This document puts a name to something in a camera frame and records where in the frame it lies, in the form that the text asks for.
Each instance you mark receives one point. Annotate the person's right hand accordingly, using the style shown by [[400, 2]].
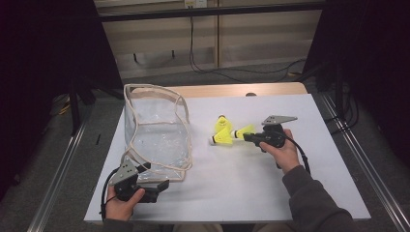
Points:
[[285, 158]]

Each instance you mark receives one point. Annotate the dark curtain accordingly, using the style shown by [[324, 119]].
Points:
[[380, 48], [38, 48]]

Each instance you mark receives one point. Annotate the white table sheet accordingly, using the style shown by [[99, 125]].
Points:
[[225, 187]]

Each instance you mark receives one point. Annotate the white wall socket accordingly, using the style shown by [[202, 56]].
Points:
[[195, 3]]

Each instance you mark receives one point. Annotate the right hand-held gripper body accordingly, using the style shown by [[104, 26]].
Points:
[[274, 137]]

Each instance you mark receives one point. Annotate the clear plastic bag beige trim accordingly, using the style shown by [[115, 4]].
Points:
[[158, 141]]

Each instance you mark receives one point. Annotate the black horizontal bar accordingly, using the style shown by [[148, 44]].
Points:
[[209, 11]]

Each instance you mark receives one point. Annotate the brown round table grommet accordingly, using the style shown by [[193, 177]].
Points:
[[250, 94]]

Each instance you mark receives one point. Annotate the person's left hand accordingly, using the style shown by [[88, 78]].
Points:
[[121, 211]]

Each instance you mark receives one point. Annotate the black wall hook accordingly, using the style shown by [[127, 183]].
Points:
[[135, 58]]

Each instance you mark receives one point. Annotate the aluminium floor rail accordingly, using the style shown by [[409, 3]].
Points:
[[56, 180], [364, 161]]

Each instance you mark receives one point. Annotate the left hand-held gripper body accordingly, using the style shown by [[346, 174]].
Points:
[[125, 174]]

